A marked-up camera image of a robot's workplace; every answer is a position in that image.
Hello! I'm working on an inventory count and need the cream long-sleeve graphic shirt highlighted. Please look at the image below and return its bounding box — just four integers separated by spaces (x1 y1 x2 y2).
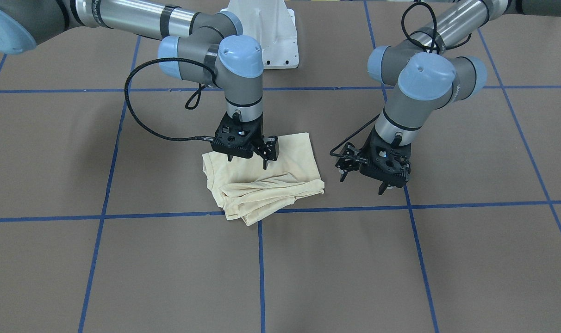
202 133 325 226

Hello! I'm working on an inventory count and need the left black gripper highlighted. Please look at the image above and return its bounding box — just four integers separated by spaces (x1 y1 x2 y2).
335 130 411 195

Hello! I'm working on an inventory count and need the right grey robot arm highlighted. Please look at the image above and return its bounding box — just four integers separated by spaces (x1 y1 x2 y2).
0 0 278 168

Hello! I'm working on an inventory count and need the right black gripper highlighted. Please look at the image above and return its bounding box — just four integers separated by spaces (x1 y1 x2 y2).
211 114 278 170

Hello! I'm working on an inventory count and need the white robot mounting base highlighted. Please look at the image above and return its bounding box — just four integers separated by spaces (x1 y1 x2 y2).
223 0 300 69

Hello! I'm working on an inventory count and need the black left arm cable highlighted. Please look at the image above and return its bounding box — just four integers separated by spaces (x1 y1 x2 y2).
329 1 471 158

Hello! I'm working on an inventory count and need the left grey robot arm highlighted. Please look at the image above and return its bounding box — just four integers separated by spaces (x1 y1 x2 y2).
330 0 561 194

